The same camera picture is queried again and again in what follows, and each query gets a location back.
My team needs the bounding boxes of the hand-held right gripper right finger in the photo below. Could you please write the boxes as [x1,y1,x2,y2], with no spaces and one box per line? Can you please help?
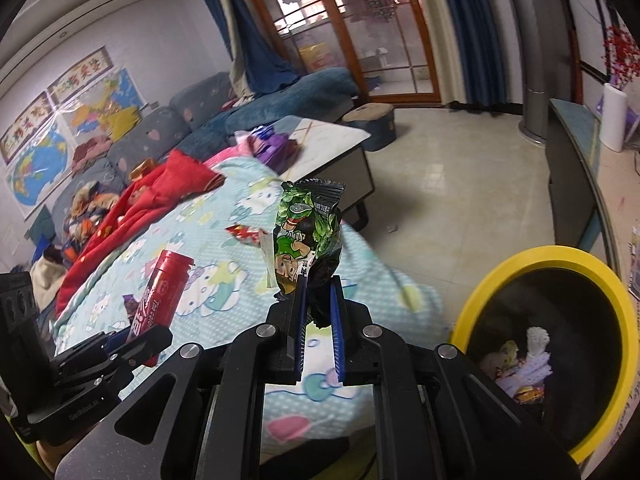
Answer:
[329,275,583,480]

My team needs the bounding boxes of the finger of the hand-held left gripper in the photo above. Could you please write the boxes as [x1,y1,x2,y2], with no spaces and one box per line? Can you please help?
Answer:
[101,330,134,351]
[52,324,173,391]

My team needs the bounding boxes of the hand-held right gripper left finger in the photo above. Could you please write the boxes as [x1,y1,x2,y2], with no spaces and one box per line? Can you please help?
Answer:
[54,274,308,480]

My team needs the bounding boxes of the red can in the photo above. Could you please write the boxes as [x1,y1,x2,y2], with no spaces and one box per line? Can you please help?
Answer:
[127,249,195,346]

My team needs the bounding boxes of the green snack packet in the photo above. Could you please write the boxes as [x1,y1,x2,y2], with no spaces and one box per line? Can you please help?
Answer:
[262,178,347,328]

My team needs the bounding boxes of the yellow rimmed trash bin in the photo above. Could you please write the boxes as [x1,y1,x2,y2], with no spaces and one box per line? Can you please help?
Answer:
[447,245,640,466]

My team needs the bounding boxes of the beige cloth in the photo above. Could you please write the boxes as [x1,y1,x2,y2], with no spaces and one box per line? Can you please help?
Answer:
[30,255,68,311]

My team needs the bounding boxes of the red patterned wrapper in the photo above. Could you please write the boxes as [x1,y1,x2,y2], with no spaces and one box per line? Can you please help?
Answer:
[225,223,268,246]

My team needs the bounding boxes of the colourful patterned cloth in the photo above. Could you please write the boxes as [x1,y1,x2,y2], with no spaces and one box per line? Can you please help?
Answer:
[62,180,126,251]

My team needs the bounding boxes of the red blanket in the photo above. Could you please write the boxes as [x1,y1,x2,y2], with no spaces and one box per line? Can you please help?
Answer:
[55,150,226,316]

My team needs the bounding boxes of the pale yellow wrapper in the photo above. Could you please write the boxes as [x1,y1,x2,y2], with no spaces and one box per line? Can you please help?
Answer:
[482,340,521,371]

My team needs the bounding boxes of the golden foil bag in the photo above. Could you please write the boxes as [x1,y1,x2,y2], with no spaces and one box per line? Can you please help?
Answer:
[129,157,157,182]

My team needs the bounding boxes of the purple cloth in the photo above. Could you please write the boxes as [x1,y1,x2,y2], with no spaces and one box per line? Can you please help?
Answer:
[248,127,301,171]

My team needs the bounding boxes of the white top coffee table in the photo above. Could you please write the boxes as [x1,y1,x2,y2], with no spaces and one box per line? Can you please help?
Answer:
[235,115,376,231]

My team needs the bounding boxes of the pink cloth pile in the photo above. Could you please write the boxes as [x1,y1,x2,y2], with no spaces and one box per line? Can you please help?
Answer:
[72,135,113,171]

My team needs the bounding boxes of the pale purple plastic bag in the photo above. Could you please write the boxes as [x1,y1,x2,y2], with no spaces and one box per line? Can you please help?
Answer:
[500,355,553,401]

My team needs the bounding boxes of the white crumpled tissue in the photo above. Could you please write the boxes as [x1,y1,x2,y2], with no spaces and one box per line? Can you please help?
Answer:
[525,326,551,361]

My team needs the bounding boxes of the orange snack wrapper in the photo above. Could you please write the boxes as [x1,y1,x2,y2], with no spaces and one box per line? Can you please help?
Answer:
[515,385,547,407]

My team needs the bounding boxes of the round padded stool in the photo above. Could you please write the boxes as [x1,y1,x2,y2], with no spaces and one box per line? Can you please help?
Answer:
[342,102,397,153]

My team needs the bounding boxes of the grey heart-print sofa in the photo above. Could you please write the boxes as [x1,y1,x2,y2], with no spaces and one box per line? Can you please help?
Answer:
[30,67,361,281]

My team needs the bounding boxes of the yellow box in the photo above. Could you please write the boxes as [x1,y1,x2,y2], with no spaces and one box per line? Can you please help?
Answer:
[298,42,333,72]

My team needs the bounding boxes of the dark glass-top cabinet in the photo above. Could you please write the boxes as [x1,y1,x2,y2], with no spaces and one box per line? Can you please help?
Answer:
[545,97,631,281]

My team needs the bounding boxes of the blue and beige curtain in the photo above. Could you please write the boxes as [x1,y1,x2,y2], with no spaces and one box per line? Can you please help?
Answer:
[432,0,526,106]
[190,0,301,98]

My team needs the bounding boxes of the wooden glass door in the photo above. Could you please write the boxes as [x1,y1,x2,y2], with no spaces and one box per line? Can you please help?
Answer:
[232,0,443,106]

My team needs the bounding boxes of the silver tower air conditioner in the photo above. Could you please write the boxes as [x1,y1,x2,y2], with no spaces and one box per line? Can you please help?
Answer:
[500,0,551,146]

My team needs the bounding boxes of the white paper roll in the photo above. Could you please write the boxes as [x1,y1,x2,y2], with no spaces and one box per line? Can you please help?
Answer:
[600,82,628,152]

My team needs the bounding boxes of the red berry branches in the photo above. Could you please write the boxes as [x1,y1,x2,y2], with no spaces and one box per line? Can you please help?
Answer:
[602,25,640,86]

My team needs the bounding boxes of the world wall map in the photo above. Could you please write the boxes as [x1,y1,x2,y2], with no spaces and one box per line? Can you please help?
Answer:
[5,125,71,218]

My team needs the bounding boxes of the embroidered wall banner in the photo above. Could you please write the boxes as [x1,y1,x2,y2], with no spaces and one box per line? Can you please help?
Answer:
[47,46,110,93]
[0,92,53,163]

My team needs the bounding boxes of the country wall map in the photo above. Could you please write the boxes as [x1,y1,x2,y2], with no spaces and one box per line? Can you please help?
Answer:
[57,65,143,148]

